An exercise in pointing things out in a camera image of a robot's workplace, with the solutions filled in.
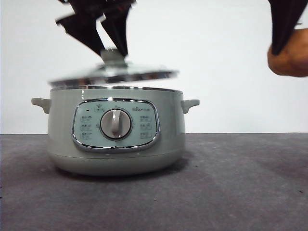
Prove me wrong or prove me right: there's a brown potato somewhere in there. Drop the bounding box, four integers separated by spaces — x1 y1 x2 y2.
267 28 308 78

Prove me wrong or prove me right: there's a glass lid with green knob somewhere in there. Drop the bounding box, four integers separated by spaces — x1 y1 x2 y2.
48 49 180 88

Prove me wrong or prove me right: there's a pale green electric pot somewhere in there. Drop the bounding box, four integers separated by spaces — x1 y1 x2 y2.
31 85 200 178

